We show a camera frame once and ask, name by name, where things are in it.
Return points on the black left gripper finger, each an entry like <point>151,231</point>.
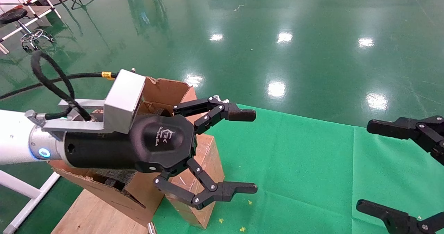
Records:
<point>229,189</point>
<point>239,114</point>

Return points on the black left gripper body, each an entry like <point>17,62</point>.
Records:
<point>159,143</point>

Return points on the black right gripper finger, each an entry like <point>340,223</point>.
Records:
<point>395,218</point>
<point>392,128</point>

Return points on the small brown cardboard box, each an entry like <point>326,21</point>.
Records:
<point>213,153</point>

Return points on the large open cardboard carton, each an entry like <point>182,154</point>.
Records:
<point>163,91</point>

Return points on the silver metal binder clip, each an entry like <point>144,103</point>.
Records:
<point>217,97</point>

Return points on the black foam block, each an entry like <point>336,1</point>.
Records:
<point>111,176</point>

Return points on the green table cloth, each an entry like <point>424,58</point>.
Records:
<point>295,164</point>

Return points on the white pipe rack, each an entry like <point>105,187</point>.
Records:
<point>43,14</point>

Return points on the black round wheeled stool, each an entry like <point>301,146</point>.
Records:
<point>14,15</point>

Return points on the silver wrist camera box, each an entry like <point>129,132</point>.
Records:
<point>125,98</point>

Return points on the white table leg frame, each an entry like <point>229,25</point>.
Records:
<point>17,187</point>

